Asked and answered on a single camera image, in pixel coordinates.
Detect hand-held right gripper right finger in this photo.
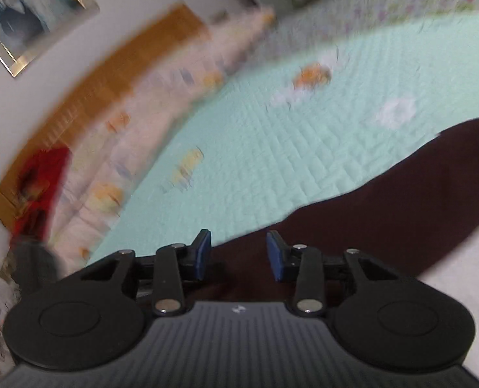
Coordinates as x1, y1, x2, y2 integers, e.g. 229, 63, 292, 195
266, 230, 420, 318

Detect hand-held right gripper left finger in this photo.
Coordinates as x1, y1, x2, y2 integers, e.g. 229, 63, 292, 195
80, 228, 214, 318

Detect brown and grey sweatshirt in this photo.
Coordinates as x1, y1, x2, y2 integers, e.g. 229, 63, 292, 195
134, 115, 479, 388

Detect bee print quilted bedspread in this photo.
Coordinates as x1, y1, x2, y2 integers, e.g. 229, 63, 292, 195
82, 0, 479, 267

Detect floral pillow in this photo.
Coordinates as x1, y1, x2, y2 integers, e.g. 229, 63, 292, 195
41, 6, 276, 275

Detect dark grey cloth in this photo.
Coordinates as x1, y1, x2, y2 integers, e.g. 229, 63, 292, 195
15, 238, 62, 292

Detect red cloth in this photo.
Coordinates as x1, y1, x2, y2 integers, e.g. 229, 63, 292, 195
11, 147, 72, 243

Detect wooden headboard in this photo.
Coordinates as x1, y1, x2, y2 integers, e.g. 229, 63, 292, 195
0, 4, 210, 227

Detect framed wall picture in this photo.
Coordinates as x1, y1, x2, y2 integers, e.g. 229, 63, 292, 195
0, 0, 100, 77

